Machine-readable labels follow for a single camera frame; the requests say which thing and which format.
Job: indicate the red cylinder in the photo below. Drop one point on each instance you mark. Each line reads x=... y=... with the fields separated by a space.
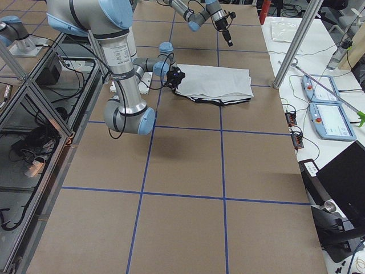
x=264 y=11

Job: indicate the upper small electronics board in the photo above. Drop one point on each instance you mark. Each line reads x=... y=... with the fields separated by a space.
x=291 y=118

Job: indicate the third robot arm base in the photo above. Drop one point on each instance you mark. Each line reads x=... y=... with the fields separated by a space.
x=23 y=44

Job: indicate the blue teach pendant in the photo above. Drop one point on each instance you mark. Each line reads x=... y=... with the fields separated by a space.
x=331 y=122
x=316 y=93

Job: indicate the grey cartoon print t-shirt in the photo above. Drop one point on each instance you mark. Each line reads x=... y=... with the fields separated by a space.
x=220 y=86

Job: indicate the lower small electronics board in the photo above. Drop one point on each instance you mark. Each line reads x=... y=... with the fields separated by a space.
x=297 y=140

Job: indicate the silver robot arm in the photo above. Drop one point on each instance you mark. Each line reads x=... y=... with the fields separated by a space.
x=212 y=10
x=109 y=22

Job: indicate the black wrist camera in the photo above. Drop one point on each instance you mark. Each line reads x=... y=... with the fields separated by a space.
x=175 y=72
x=229 y=14

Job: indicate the clear plastic bag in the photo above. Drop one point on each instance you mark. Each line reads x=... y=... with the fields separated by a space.
x=283 y=32

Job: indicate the aluminium frame post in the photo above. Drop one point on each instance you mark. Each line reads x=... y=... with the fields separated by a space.
x=299 y=36

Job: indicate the lower blue teach pendant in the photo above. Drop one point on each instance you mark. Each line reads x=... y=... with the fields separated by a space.
x=331 y=122

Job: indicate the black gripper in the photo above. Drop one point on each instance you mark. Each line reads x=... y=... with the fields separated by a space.
x=171 y=76
x=222 y=26

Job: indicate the small electronics board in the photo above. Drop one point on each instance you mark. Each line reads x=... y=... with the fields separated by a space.
x=297 y=140
x=291 y=118

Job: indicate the reacher grabber stick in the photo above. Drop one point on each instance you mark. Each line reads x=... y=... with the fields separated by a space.
x=359 y=113

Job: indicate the upper blue teach pendant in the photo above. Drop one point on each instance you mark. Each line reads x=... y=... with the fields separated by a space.
x=316 y=93

